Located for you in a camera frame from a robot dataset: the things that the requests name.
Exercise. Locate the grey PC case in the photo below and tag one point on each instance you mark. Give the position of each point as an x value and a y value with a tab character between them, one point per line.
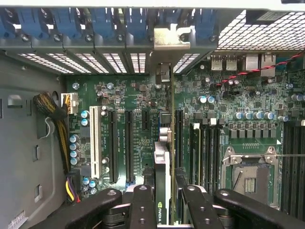
21	143

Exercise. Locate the metal CPU socket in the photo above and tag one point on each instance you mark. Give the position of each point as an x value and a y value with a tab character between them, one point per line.
250	176

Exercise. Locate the black RAM slot bank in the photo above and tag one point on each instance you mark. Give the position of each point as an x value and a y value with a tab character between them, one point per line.
294	167
207	155

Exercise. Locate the blue card retention clip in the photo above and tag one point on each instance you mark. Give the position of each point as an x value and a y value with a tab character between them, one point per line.
65	22
205	23
28	21
137	22
102	22

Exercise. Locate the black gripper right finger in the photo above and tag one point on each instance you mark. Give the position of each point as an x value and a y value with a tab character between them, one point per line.
202	210

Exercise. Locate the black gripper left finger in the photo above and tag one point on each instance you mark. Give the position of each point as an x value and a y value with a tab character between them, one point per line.
143	207

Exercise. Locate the short black expansion slot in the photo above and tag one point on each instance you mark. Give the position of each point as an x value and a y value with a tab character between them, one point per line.
145	120

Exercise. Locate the long black expansion slot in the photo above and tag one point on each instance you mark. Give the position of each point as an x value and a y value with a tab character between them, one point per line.
113	145
129	145
179	138

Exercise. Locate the white label sticker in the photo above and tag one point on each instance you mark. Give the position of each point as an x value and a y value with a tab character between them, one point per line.
16	219

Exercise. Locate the white power connector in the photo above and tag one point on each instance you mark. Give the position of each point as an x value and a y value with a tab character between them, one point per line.
71	103

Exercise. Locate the thin metal locking lever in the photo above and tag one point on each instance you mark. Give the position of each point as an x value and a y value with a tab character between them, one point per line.
291	155

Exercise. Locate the silver Ethernet port block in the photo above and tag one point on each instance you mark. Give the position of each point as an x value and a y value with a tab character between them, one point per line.
268	64

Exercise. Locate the silver USB port block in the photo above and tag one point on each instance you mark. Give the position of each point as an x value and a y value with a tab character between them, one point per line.
216	62
231	62

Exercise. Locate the white PCI expansion slot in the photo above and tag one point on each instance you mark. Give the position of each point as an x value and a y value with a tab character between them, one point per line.
94	143

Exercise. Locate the green motherboard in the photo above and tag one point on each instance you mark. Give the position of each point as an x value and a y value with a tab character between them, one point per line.
147	93

